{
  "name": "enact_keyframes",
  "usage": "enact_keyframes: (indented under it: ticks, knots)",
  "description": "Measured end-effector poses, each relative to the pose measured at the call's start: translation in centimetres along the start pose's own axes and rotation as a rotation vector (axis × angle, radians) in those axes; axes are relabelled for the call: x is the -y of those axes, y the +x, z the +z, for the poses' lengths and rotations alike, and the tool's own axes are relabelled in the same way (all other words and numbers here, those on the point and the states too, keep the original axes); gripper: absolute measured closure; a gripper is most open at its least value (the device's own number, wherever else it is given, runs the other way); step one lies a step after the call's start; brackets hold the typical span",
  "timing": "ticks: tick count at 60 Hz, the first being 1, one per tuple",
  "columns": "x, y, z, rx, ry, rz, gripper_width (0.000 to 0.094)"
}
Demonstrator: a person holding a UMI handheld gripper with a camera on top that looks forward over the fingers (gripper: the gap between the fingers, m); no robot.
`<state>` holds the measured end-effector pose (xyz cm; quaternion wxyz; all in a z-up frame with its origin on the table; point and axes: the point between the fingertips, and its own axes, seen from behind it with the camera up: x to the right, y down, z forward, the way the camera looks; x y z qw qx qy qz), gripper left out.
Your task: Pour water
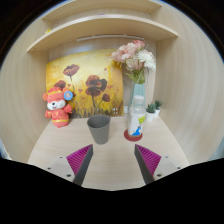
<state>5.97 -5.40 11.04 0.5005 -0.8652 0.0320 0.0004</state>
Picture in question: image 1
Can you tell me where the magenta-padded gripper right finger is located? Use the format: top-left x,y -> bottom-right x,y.
134,143 -> 184,185

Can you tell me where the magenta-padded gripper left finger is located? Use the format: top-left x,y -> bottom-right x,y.
45,143 -> 95,187

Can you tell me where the clear plastic water bottle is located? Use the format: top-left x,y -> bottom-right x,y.
127,94 -> 147,138

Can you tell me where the flat round red coaster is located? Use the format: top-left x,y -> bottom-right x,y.
123,128 -> 144,143

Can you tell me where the grey mug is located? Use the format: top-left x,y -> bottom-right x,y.
86,114 -> 112,145

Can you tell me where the red plush toy figure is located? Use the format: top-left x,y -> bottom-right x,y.
42,86 -> 74,129

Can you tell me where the teal faceted vase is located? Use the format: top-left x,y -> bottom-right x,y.
132,82 -> 147,108

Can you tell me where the yellow poppy flower painting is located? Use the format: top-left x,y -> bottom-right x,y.
45,48 -> 125,119

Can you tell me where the pink and white flower bouquet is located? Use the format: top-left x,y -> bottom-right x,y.
110,39 -> 157,85

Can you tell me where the white light bar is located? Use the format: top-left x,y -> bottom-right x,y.
76,34 -> 146,43

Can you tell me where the light wood shelf unit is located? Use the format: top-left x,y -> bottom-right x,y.
26,0 -> 179,54

